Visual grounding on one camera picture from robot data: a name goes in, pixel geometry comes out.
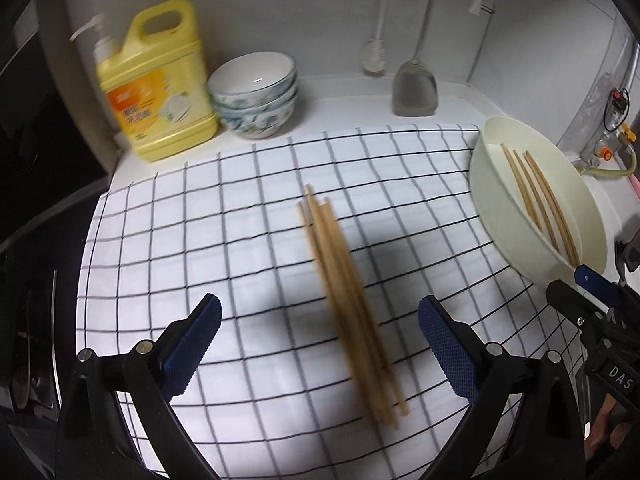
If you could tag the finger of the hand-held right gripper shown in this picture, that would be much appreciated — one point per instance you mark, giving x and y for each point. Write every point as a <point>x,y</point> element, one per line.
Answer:
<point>592,280</point>
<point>565,295</point>

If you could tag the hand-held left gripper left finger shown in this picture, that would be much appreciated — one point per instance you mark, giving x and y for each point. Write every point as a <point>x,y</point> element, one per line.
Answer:
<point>192,345</point>

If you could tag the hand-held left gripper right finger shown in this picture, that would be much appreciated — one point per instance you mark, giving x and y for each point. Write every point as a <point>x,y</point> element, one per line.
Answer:
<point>447,345</point>

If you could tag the row of wooden chopsticks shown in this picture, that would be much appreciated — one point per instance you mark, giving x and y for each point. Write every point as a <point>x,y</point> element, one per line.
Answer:
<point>553,210</point>

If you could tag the pile of wooden chopsticks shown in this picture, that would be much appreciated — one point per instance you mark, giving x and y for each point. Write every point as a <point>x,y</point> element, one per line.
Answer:
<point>345,300</point>

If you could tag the cream round basin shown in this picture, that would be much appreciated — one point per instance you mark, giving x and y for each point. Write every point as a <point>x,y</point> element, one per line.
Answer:
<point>487,185</point>

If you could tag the person's right hand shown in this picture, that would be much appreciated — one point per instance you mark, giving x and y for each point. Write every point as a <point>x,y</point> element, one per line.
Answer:
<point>607,410</point>

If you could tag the orange pipe cap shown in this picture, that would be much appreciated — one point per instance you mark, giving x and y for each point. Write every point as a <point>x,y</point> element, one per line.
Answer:
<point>607,153</point>

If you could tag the white grid cloth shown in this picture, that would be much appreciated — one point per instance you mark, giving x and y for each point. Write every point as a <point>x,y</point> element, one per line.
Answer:
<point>225,220</point>

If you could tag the black gas stove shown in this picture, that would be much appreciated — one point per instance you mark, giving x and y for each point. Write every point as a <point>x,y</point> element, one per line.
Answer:
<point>35,360</point>

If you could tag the black red gas valve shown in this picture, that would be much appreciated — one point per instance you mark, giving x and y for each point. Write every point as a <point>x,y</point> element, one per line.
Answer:
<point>621,96</point>

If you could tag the blue floral ceramic bowl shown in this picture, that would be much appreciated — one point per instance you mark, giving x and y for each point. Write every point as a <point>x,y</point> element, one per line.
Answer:
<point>260,110</point>
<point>250,72</point>
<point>255,127</point>

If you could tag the yellow dish soap bottle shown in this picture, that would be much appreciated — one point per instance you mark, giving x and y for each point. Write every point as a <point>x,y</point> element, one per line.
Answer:
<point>160,95</point>

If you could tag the metal spatula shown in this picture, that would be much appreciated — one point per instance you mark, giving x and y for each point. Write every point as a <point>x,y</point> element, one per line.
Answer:
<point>415,90</point>

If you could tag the white dish brush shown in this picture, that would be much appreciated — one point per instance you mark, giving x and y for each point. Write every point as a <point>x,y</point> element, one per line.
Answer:
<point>372,57</point>

